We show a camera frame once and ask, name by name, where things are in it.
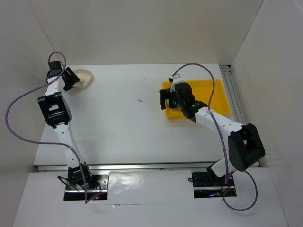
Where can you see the aluminium mounting rail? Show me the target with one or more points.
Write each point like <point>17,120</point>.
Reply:
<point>149,166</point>

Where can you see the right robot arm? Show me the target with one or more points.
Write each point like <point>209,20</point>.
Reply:
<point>242,145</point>

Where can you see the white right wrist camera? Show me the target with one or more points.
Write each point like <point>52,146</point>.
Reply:
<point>174,80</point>

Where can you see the cream panda plate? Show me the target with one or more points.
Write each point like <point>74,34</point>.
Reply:
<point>85,78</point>

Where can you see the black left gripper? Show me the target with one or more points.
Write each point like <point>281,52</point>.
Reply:
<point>73,78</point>

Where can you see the aluminium side rail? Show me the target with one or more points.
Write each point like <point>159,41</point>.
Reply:
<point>230,88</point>

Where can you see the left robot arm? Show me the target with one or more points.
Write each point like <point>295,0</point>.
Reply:
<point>57,115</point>

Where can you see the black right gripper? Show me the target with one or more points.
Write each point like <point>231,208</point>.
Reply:
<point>164,94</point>

